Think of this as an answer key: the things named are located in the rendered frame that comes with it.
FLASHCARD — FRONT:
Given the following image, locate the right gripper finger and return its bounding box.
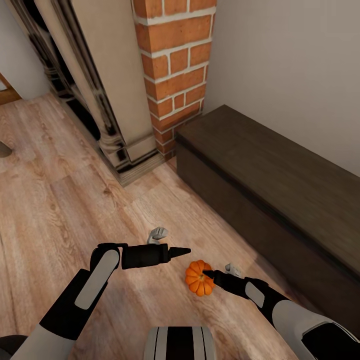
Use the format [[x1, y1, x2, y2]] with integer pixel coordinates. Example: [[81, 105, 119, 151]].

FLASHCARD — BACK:
[[202, 270, 215, 279]]

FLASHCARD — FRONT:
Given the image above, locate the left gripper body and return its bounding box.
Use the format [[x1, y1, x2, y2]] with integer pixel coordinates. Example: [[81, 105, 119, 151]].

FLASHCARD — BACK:
[[134, 243, 169, 268]]

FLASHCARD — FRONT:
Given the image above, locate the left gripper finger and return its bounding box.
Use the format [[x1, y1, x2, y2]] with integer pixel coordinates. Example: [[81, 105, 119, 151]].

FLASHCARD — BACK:
[[168, 247, 191, 261]]

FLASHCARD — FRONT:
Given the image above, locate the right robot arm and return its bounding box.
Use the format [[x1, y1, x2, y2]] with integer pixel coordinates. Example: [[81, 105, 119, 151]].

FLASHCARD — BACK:
[[202, 263, 360, 360]]

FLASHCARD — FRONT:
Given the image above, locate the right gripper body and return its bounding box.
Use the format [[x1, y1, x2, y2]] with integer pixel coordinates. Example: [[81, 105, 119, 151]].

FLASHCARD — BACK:
[[213, 270, 238, 295]]

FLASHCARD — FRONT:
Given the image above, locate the cauldron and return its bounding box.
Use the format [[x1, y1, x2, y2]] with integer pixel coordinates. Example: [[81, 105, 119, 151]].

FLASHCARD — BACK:
[[0, 334, 28, 360]]

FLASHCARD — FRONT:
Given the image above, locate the pumpkin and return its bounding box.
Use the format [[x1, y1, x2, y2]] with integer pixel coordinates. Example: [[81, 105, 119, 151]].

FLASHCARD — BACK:
[[185, 260, 216, 297]]

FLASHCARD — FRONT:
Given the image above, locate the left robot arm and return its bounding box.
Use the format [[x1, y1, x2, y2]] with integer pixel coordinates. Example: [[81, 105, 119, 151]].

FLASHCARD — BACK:
[[10, 226, 191, 360]]

